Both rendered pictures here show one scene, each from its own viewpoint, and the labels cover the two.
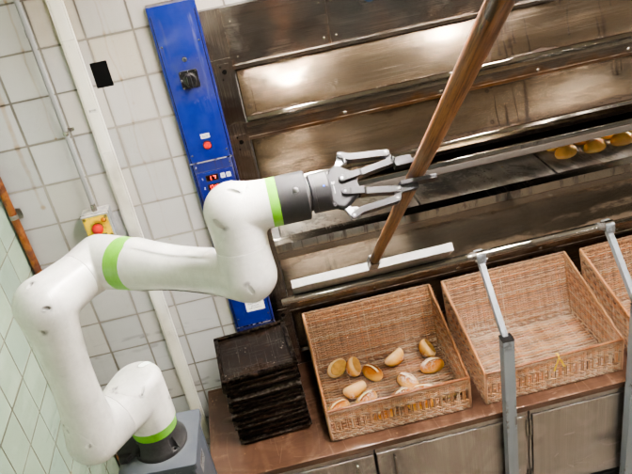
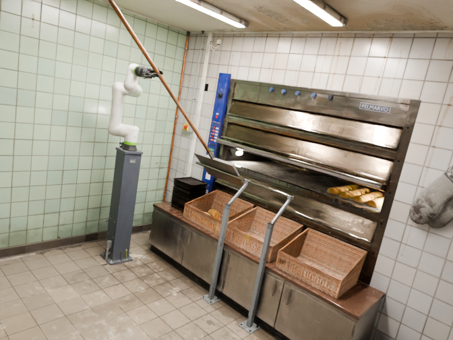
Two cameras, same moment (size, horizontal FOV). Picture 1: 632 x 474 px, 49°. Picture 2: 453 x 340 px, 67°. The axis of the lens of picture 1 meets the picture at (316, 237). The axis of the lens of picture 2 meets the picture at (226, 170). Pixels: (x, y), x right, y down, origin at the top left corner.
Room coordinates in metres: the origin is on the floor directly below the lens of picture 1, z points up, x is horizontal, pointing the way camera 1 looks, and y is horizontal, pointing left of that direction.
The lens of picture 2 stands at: (-0.31, -2.60, 1.83)
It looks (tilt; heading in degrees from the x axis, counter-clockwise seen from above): 11 degrees down; 45
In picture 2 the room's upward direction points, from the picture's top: 10 degrees clockwise
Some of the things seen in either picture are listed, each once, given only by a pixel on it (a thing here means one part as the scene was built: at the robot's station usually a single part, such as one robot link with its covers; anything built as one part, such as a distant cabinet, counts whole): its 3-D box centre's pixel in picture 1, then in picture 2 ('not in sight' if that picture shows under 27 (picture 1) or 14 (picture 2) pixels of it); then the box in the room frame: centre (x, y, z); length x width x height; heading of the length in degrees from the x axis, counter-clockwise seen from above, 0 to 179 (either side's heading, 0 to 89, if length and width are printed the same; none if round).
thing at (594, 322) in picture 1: (528, 323); (262, 231); (2.17, -0.76, 0.72); 0.56 x 0.49 x 0.28; 94
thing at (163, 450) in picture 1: (136, 438); (127, 146); (1.40, 0.58, 1.23); 0.26 x 0.15 x 0.06; 90
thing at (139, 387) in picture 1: (140, 402); (129, 134); (1.39, 0.53, 1.36); 0.16 x 0.13 x 0.19; 144
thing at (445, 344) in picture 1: (383, 357); (218, 210); (2.13, -0.17, 0.72); 0.56 x 0.49 x 0.28; 93
